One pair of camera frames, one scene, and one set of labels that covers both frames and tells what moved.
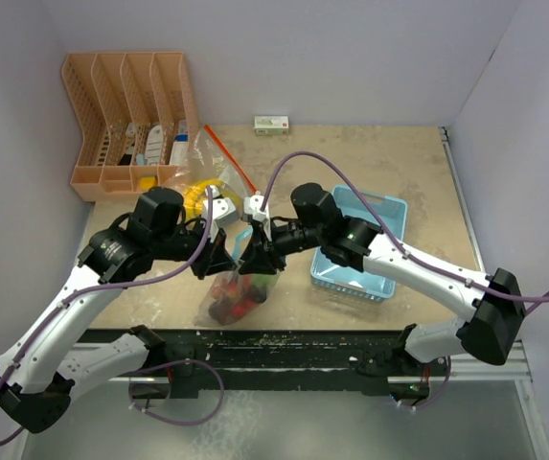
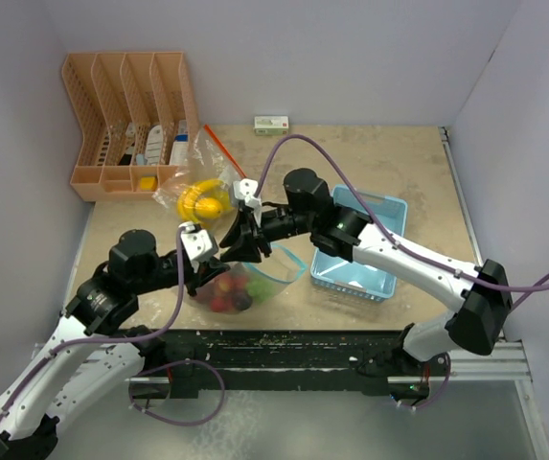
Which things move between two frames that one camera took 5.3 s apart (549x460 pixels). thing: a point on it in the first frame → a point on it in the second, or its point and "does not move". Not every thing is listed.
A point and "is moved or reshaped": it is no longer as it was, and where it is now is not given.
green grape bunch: [267, 279] → [261, 289]
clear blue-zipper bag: [236, 295] is moved or reshaped
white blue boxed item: [180, 150] does not move
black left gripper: [216, 258] → [208, 269]
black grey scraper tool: [130, 132] does not move
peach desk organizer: [137, 117] does not move
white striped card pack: [154, 145] does not move
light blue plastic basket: [392, 212] does not move
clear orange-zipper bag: [209, 169] does not move
